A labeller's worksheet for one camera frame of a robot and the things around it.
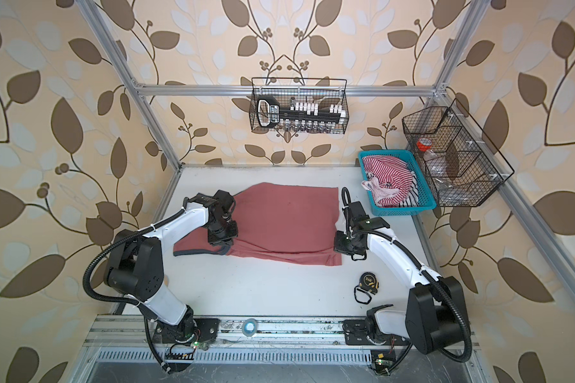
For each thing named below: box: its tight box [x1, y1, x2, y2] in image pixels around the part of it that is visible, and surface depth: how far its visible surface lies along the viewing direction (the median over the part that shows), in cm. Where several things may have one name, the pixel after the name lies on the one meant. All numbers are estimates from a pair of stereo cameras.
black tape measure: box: [353, 271, 380, 305], surface depth 83 cm
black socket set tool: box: [256, 94, 348, 130], surface depth 85 cm
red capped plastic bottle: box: [416, 137, 454, 179], surface depth 80 cm
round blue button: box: [241, 318, 258, 337], surface depth 77 cm
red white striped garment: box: [362, 155, 414, 208], surface depth 107 cm
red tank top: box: [172, 181, 343, 266], surface depth 101 cm
